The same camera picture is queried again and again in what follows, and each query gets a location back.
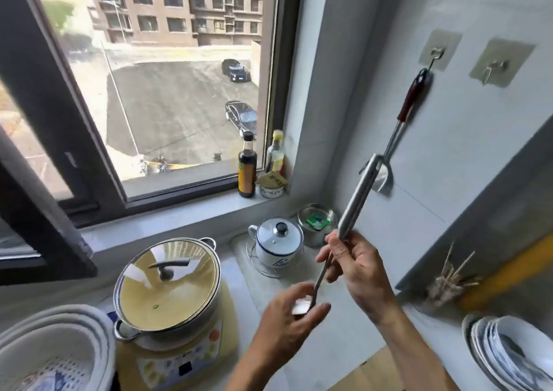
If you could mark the person's right hand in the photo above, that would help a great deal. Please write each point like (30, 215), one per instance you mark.
(363, 274)

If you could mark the person's left hand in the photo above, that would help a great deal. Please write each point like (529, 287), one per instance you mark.
(281, 326)

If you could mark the person's right fingers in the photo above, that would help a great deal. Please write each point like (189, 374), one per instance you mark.
(335, 259)

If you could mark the person's left thumb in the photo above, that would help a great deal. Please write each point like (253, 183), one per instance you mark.
(319, 311)

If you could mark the stainless steel ladle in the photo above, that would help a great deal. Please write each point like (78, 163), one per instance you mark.
(358, 196)

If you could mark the person's left forearm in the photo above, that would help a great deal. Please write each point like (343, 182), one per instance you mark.
(263, 373)

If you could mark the person's right forearm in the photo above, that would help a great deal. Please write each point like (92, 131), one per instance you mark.
(414, 356)

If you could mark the stainless steel bowl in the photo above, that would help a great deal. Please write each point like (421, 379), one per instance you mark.
(313, 237)

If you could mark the green and white packet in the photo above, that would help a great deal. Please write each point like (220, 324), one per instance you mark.
(317, 222)

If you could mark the white enamel lid black knob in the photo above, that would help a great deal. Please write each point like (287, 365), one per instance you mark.
(281, 233)

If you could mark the white enamel mug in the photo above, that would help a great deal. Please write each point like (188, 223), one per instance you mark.
(274, 254)

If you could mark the wooden cutting board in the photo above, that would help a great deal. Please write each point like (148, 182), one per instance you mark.
(371, 375)

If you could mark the small white patterned bowl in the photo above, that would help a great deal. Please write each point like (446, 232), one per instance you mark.
(271, 192)

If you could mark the yellow seasoning packet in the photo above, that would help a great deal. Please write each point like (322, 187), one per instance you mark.
(272, 180)

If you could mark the chopstick holder with chopsticks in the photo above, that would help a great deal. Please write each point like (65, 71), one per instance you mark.
(447, 285)

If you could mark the clear bottle with yellow cap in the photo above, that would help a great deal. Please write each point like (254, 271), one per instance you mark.
(275, 155)

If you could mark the dark soy sauce bottle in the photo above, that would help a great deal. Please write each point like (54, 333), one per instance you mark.
(247, 170)

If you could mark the yellow induction cooker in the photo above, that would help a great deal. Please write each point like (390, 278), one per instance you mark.
(181, 365)

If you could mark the glass pot lid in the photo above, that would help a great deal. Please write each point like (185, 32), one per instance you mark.
(168, 291)

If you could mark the dark grey car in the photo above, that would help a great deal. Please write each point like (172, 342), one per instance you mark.
(242, 116)

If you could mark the yellow gas pipe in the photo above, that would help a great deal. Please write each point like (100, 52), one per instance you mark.
(509, 269)

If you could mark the stainless steel pot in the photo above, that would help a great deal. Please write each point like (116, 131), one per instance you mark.
(124, 332)

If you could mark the stack of white plates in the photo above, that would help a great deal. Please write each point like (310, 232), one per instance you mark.
(514, 352)

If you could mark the black car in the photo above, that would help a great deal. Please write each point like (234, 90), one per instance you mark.
(235, 70)

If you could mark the street lamp pole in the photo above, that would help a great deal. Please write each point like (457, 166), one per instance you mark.
(123, 97)

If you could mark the white plastic colander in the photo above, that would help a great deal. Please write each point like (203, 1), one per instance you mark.
(47, 360)

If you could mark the dark open window sash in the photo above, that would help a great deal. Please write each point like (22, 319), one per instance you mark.
(39, 226)

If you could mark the brown apartment building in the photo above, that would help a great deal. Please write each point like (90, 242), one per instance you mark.
(173, 6)

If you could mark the clear adhesive wall hook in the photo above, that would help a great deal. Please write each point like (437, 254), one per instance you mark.
(501, 62)
(440, 49)

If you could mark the dark window frame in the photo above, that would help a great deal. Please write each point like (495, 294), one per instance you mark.
(60, 101)

